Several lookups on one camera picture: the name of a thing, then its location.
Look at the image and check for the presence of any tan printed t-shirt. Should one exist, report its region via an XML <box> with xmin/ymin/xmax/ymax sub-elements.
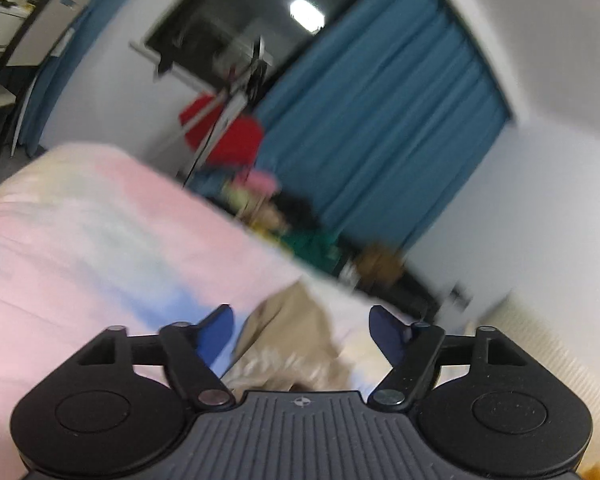
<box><xmin>222</xmin><ymin>282</ymin><xmax>363</xmax><ymax>399</ymax></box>

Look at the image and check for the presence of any yellow-green garment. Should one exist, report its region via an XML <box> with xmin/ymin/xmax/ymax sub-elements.
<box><xmin>222</xmin><ymin>184</ymin><xmax>253</xmax><ymax>211</ymax></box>

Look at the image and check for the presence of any black garment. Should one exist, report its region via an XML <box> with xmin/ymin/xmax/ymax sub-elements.
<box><xmin>271</xmin><ymin>192</ymin><xmax>321</xmax><ymax>231</ymax></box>

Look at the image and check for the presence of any pink garment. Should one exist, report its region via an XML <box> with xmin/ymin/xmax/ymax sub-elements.
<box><xmin>234</xmin><ymin>168</ymin><xmax>279</xmax><ymax>197</ymax></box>

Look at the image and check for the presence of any quilted beige headboard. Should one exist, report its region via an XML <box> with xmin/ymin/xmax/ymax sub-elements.
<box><xmin>466</xmin><ymin>292</ymin><xmax>600</xmax><ymax>471</ymax></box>

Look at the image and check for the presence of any pastel tie-dye bed cover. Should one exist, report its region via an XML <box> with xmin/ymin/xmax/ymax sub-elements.
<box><xmin>0</xmin><ymin>143</ymin><xmax>390</xmax><ymax>479</ymax></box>

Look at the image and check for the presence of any red garment on stand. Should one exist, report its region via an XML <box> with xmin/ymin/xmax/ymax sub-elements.
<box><xmin>178</xmin><ymin>94</ymin><xmax>266</xmax><ymax>172</ymax></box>

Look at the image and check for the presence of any blue curtain right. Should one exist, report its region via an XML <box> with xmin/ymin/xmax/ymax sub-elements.
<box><xmin>256</xmin><ymin>0</ymin><xmax>509</xmax><ymax>249</ymax></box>

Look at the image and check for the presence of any blue curtain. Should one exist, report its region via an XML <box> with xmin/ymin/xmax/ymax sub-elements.
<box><xmin>256</xmin><ymin>0</ymin><xmax>509</xmax><ymax>249</ymax></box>
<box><xmin>19</xmin><ymin>0</ymin><xmax>126</xmax><ymax>157</ymax></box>

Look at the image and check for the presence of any white tripod stand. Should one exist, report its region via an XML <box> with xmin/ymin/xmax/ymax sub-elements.
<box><xmin>176</xmin><ymin>36</ymin><xmax>268</xmax><ymax>184</ymax></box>

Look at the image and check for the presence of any yellow plush toy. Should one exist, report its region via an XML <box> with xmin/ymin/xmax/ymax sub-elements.
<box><xmin>580</xmin><ymin>463</ymin><xmax>600</xmax><ymax>480</ymax></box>

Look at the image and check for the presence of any dark window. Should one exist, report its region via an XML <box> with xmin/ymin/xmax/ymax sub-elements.
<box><xmin>144</xmin><ymin>0</ymin><xmax>354</xmax><ymax>89</ymax></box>

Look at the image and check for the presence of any black and white chair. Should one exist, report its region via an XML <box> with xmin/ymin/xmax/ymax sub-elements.
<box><xmin>0</xmin><ymin>0</ymin><xmax>91</xmax><ymax>160</ymax></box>

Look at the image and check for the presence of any blue curtain left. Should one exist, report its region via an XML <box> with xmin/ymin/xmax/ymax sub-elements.
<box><xmin>19</xmin><ymin>0</ymin><xmax>126</xmax><ymax>157</ymax></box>

